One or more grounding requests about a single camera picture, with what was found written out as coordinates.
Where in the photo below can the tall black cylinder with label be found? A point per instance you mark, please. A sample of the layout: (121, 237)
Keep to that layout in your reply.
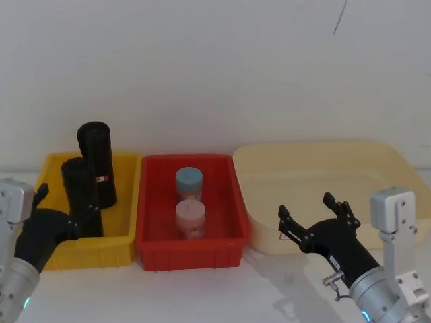
(97, 151)

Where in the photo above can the clear jar with pink lid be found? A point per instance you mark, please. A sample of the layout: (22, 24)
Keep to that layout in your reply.
(190, 212)

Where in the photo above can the red plastic bin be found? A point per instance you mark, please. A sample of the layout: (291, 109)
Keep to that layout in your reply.
(188, 255)

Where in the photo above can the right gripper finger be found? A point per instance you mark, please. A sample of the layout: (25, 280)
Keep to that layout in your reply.
(343, 212)
(296, 230)

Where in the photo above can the clear jar with blue lid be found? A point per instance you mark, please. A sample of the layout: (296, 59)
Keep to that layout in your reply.
(188, 178)

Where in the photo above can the yellow plastic bin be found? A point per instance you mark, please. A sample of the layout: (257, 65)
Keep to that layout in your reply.
(101, 252)

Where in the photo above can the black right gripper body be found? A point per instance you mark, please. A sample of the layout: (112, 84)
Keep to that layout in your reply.
(340, 245)

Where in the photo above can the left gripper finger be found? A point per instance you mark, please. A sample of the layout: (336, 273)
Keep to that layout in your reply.
(42, 192)
(84, 218)

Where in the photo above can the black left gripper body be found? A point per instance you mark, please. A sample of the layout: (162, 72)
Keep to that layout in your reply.
(40, 232)

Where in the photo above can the cream plastic basin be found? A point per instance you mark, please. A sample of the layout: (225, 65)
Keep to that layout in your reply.
(269, 168)

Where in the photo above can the short black cylinder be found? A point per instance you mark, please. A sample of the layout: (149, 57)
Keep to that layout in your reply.
(79, 185)

